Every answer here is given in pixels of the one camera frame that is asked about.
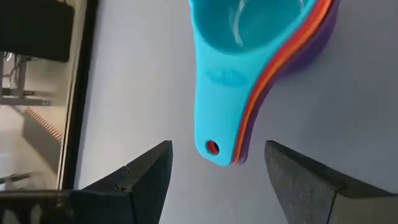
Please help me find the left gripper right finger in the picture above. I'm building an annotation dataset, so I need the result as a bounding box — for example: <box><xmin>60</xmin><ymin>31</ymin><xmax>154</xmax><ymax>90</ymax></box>
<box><xmin>264</xmin><ymin>139</ymin><xmax>394</xmax><ymax>224</ymax></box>

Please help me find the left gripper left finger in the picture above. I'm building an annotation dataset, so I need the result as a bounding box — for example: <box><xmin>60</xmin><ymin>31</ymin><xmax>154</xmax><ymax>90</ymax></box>
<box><xmin>82</xmin><ymin>139</ymin><xmax>174</xmax><ymax>224</ymax></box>

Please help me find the teal measuring cup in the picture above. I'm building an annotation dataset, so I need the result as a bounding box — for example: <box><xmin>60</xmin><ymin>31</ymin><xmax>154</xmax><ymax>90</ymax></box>
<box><xmin>188</xmin><ymin>0</ymin><xmax>321</xmax><ymax>167</ymax></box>

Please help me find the purple measuring cup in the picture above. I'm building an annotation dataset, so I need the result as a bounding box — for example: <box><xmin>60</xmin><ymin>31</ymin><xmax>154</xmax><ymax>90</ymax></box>
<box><xmin>238</xmin><ymin>0</ymin><xmax>342</xmax><ymax>166</ymax></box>

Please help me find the orange measuring cup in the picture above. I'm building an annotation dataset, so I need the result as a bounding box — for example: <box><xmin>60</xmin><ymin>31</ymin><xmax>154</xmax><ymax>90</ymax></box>
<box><xmin>234</xmin><ymin>0</ymin><xmax>335</xmax><ymax>165</ymax></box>

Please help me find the orange striped strip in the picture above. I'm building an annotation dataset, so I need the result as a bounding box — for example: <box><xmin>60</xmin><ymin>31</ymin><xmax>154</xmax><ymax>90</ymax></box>
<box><xmin>24</xmin><ymin>107</ymin><xmax>63</xmax><ymax>143</ymax></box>

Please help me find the black flat panel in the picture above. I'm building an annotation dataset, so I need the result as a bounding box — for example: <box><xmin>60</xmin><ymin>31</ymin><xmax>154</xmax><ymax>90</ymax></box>
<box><xmin>0</xmin><ymin>0</ymin><xmax>75</xmax><ymax>63</ymax></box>

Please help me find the black table frame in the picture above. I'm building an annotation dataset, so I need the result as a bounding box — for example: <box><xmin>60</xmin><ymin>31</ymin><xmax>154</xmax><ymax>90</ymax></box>
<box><xmin>57</xmin><ymin>0</ymin><xmax>100</xmax><ymax>190</ymax></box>

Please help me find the grey metal leg frame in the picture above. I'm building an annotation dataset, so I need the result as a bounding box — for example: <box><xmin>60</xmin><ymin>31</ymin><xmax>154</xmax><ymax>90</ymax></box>
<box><xmin>0</xmin><ymin>51</ymin><xmax>52</xmax><ymax>106</ymax></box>

